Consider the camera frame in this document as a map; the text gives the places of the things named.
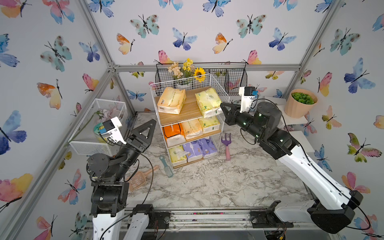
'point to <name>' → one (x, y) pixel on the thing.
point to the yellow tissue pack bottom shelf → (178, 155)
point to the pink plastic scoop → (138, 179)
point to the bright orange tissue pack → (174, 135)
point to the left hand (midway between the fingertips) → (155, 125)
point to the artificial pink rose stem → (104, 115)
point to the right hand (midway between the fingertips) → (222, 103)
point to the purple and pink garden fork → (226, 141)
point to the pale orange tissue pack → (192, 129)
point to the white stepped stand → (299, 135)
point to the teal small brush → (168, 170)
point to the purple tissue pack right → (208, 147)
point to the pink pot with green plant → (299, 102)
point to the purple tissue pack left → (193, 151)
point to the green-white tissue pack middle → (210, 124)
